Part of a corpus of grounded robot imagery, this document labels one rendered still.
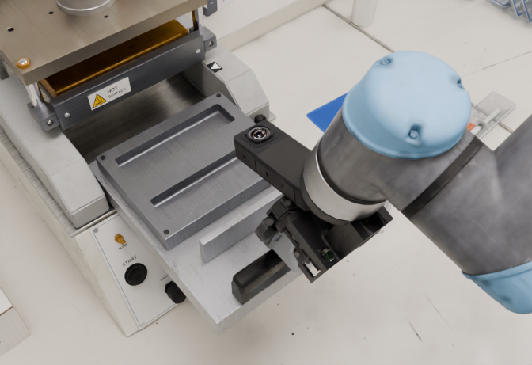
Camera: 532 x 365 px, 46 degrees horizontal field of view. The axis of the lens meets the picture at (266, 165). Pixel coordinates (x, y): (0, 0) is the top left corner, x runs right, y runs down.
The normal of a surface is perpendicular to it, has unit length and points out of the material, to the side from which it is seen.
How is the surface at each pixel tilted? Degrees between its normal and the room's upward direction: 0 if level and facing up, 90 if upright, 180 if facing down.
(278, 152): 10
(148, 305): 65
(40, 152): 0
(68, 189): 41
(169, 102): 0
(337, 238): 90
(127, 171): 0
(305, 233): 20
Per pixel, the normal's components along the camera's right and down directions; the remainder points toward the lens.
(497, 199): -0.31, -0.21
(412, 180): -0.47, 0.30
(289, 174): -0.08, -0.75
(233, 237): 0.63, 0.59
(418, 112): 0.22, -0.41
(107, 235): 0.58, 0.26
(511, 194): -0.57, -0.17
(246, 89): 0.41, -0.11
